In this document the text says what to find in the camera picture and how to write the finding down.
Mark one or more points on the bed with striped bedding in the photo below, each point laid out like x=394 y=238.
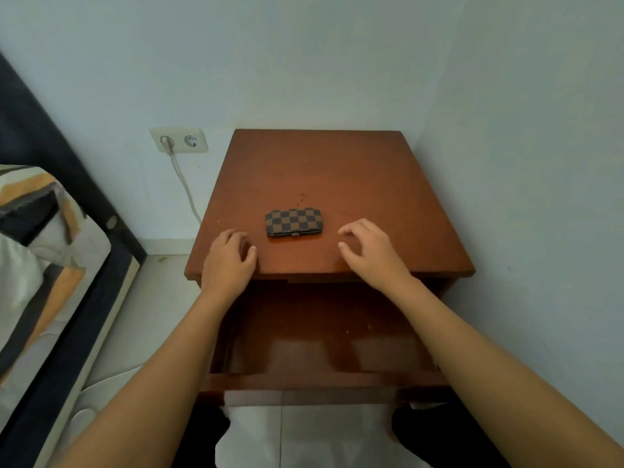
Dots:
x=24 y=131

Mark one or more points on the person's left hand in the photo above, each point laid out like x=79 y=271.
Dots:
x=226 y=268

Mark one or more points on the person's right forearm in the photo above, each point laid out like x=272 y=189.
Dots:
x=487 y=375

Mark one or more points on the person's right hand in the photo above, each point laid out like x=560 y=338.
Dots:
x=378 y=263

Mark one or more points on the person's right leg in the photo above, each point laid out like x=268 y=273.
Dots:
x=448 y=443

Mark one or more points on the person's left forearm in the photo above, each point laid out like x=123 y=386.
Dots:
x=156 y=385

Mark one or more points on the round bed frame cap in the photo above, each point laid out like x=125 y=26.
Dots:
x=112 y=222

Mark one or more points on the brown wooden drawer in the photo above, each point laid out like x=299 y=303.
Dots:
x=312 y=397
x=317 y=336

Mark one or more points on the person's leg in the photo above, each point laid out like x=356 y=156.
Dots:
x=200 y=443
x=448 y=443

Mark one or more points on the white floor cloth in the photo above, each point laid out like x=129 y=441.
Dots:
x=107 y=389

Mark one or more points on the white double wall socket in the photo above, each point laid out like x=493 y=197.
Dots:
x=179 y=140

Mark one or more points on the person's left leg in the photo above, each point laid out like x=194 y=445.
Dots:
x=200 y=443

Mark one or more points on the brown wooden nightstand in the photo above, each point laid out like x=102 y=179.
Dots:
x=317 y=170

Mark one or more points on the white plug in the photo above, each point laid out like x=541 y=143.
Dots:
x=166 y=144

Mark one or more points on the checkered manicure kit case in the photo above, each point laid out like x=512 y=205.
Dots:
x=292 y=221

